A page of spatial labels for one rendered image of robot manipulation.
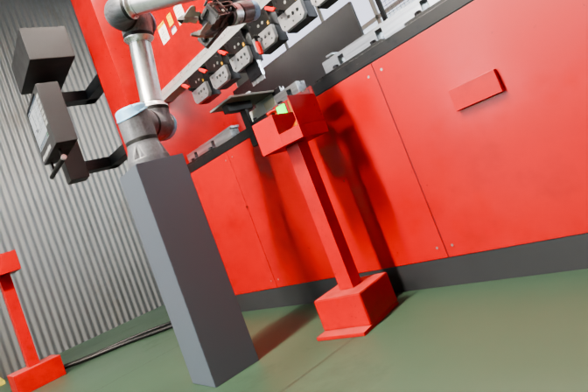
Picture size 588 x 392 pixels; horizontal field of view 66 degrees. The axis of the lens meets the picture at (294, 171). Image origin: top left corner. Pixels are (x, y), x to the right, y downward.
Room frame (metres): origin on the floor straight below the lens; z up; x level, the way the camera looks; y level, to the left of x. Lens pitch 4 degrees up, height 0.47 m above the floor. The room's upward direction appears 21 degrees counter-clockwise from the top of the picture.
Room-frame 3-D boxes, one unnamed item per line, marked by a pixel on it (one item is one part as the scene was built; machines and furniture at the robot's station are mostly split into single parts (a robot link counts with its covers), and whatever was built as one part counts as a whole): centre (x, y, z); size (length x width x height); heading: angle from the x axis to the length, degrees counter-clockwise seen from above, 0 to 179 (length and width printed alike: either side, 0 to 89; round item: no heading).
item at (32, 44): (2.77, 1.23, 1.52); 0.51 x 0.25 x 0.85; 39
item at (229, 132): (2.60, 0.38, 0.92); 0.50 x 0.06 x 0.10; 44
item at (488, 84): (1.36, -0.60, 0.58); 0.15 x 0.02 x 0.07; 44
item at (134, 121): (1.63, 0.47, 0.94); 0.13 x 0.12 x 0.14; 164
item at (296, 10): (1.94, -0.26, 1.26); 0.15 x 0.09 x 0.17; 44
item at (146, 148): (1.62, 0.47, 0.82); 0.15 x 0.15 x 0.10
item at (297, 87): (2.17, -0.04, 0.92); 0.39 x 0.06 x 0.10; 44
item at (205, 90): (2.51, 0.30, 1.26); 0.15 x 0.09 x 0.17; 44
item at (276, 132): (1.63, -0.04, 0.75); 0.20 x 0.16 x 0.18; 51
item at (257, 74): (2.21, 0.00, 1.13); 0.10 x 0.02 x 0.10; 44
